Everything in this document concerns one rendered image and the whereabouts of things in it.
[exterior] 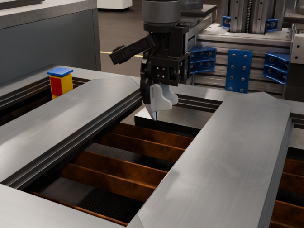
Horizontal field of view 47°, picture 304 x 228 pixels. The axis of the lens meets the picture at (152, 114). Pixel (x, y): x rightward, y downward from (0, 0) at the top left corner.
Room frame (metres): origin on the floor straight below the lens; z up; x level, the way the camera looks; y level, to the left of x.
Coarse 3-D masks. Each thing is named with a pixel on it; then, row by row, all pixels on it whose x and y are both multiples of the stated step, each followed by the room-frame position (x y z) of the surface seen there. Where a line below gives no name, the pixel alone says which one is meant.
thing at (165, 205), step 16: (160, 192) 0.50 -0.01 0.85; (176, 192) 0.50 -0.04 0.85; (144, 208) 0.46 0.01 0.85; (160, 208) 0.46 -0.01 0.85; (176, 208) 0.46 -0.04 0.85; (192, 208) 0.46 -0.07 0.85; (208, 208) 0.46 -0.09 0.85; (224, 208) 0.46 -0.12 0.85; (176, 224) 0.42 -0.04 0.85; (192, 224) 0.42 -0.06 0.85; (208, 224) 0.42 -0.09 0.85; (224, 224) 0.42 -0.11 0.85; (240, 224) 0.42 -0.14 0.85; (256, 224) 0.42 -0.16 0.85
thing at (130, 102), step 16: (48, 80) 1.15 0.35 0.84; (80, 80) 1.14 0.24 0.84; (16, 96) 1.01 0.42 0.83; (128, 96) 0.97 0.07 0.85; (112, 112) 0.88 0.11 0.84; (80, 128) 0.76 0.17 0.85; (96, 128) 0.80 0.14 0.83; (288, 128) 0.78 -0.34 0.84; (64, 144) 0.70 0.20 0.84; (80, 144) 0.73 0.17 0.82; (288, 144) 0.72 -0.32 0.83; (48, 160) 0.64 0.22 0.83; (16, 176) 0.57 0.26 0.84; (32, 176) 0.59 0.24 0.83; (272, 176) 0.57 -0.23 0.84; (272, 192) 0.52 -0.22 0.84; (272, 208) 0.49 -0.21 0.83; (128, 224) 0.45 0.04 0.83
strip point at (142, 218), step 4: (140, 216) 0.44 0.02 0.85; (144, 216) 0.44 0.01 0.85; (140, 220) 0.43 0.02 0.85; (144, 220) 0.43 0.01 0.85; (148, 220) 0.43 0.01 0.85; (152, 220) 0.43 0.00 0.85; (156, 220) 0.43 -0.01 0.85; (144, 224) 0.42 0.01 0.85; (148, 224) 0.42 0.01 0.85; (152, 224) 0.42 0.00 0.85; (156, 224) 0.42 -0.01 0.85; (160, 224) 0.42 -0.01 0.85; (164, 224) 0.42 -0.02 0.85; (168, 224) 0.42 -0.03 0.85; (172, 224) 0.42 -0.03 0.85
